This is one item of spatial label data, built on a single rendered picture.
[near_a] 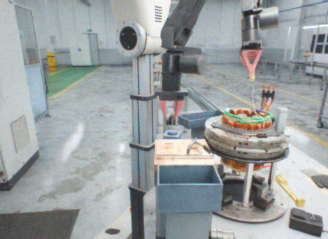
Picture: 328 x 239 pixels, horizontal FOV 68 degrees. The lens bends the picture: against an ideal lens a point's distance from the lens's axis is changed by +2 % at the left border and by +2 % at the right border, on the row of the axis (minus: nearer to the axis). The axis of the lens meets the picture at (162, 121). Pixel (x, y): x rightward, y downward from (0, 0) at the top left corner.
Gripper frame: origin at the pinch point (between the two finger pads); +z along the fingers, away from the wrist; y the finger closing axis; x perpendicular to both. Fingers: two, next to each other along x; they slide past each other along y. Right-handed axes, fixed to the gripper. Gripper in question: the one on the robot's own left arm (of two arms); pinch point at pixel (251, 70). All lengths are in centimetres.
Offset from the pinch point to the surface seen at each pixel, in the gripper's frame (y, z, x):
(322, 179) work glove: 34, 46, -35
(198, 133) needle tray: 28.1, 22.5, 20.9
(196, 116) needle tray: 34.4, 13.5, 22.3
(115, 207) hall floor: 117, 86, 101
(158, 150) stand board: -13.3, 28.7, 33.2
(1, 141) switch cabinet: 103, 25, 208
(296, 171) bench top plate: 43, 43, -27
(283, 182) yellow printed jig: 28, 46, -17
